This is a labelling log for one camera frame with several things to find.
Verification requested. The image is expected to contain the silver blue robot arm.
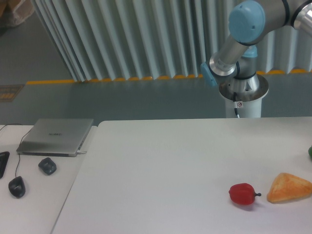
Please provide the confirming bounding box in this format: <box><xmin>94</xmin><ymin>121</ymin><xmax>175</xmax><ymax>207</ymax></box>
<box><xmin>200</xmin><ymin>0</ymin><xmax>312</xmax><ymax>86</ymax></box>

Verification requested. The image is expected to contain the red toy pepper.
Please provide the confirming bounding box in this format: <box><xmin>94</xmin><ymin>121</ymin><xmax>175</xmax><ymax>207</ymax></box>
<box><xmin>229</xmin><ymin>183</ymin><xmax>262</xmax><ymax>205</ymax></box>

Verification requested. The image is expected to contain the green toy pepper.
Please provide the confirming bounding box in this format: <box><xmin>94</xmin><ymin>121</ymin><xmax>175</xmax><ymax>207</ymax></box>
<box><xmin>308</xmin><ymin>146</ymin><xmax>312</xmax><ymax>159</ymax></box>

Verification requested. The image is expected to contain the silver closed laptop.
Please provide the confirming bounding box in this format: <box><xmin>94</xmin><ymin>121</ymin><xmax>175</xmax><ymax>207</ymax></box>
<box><xmin>17</xmin><ymin>118</ymin><xmax>94</xmax><ymax>157</ymax></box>

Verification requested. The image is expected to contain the white folding partition screen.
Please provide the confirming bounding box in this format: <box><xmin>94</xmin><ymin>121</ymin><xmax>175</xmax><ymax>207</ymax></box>
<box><xmin>31</xmin><ymin>0</ymin><xmax>312</xmax><ymax>82</ymax></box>

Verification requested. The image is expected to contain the orange toy bread slice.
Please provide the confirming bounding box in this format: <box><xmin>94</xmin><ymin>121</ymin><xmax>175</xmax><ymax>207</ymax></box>
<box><xmin>267</xmin><ymin>173</ymin><xmax>312</xmax><ymax>203</ymax></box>

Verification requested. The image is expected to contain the black keyboard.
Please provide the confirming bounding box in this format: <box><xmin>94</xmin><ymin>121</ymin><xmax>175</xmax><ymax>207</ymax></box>
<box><xmin>0</xmin><ymin>151</ymin><xmax>10</xmax><ymax>178</ymax></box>

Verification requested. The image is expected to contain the brown cardboard box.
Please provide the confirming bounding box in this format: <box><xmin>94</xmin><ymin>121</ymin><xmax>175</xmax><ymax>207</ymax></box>
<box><xmin>0</xmin><ymin>0</ymin><xmax>35</xmax><ymax>28</ymax></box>

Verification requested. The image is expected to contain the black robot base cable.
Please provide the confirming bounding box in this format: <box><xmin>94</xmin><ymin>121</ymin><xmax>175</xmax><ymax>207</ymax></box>
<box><xmin>233</xmin><ymin>91</ymin><xmax>241</xmax><ymax>118</ymax></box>

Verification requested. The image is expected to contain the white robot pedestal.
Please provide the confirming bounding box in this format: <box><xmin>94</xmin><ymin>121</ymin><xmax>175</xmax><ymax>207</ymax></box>
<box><xmin>219</xmin><ymin>74</ymin><xmax>269</xmax><ymax>118</ymax></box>

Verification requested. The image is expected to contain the black wireless mouse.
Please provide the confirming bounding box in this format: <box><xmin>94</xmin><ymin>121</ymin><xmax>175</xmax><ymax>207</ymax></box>
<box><xmin>38</xmin><ymin>157</ymin><xmax>57</xmax><ymax>176</ymax></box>

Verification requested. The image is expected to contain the black mouse cable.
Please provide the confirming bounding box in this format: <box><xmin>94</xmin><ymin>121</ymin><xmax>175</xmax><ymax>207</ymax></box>
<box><xmin>0</xmin><ymin>123</ymin><xmax>35</xmax><ymax>178</ymax></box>

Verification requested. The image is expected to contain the black wired mouse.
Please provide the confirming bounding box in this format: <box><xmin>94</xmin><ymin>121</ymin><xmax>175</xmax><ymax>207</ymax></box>
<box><xmin>8</xmin><ymin>176</ymin><xmax>26</xmax><ymax>198</ymax></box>

